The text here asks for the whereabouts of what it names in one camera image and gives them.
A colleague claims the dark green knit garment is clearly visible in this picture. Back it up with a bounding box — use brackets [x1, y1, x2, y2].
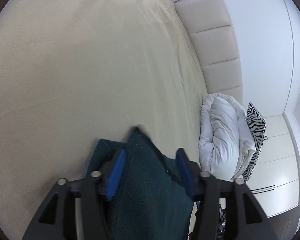
[87, 127, 194, 239]

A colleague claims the white folded duvet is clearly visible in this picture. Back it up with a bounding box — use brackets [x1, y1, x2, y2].
[199, 93, 256, 181]

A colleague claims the zebra print pillow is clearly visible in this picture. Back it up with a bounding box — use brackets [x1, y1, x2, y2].
[243, 102, 266, 183]

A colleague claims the white wardrobe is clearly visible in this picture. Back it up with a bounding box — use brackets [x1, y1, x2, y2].
[247, 115, 300, 217]

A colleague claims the beige bed sheet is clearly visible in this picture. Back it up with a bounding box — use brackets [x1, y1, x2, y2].
[0, 0, 207, 239]

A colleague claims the cream padded headboard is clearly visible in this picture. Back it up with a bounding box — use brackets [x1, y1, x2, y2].
[175, 0, 243, 103]

